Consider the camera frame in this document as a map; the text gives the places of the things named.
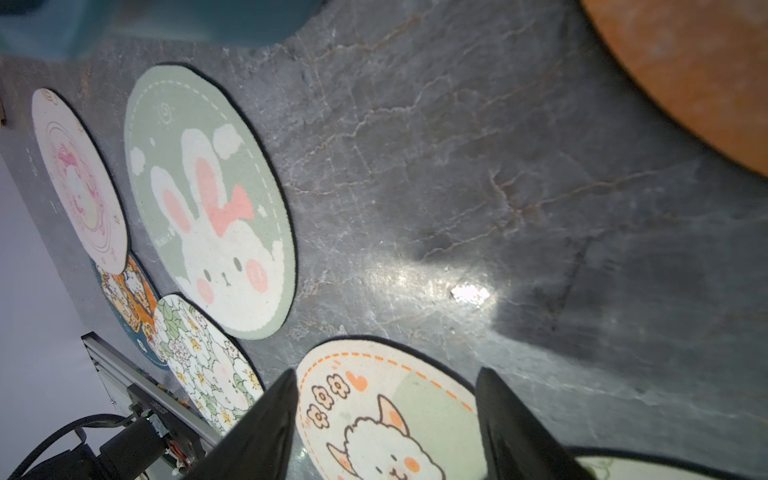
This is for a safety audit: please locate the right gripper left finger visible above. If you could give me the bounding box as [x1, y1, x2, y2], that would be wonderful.
[186, 369, 298, 480]

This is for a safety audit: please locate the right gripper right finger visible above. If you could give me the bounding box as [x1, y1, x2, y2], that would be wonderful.
[475, 368, 593, 480]

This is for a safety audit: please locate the teal plastic storage box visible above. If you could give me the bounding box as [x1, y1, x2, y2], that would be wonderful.
[1, 0, 322, 60]

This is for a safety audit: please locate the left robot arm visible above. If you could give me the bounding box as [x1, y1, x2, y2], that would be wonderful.
[10, 414, 166, 479]

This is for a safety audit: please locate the white flower green coaster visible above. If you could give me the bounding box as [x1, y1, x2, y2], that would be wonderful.
[154, 294, 264, 436]

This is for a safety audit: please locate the butterfly cream coaster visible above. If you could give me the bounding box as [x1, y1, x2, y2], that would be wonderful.
[569, 447, 747, 480]

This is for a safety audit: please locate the alpaca cream coaster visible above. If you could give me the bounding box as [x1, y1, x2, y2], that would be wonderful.
[296, 339, 487, 479]

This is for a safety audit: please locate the blue orange toast coaster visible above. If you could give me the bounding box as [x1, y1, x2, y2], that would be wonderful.
[91, 253, 170, 371]

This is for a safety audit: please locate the green bunny coaster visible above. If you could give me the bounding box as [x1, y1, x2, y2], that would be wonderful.
[124, 65, 296, 340]

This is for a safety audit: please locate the pink swirl coaster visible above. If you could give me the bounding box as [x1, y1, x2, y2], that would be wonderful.
[31, 88, 128, 275]

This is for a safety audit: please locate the orange round coaster near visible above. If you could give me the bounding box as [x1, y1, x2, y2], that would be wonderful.
[583, 1, 767, 175]

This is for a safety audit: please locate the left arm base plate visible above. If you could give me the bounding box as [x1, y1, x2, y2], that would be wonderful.
[82, 332, 220, 479]

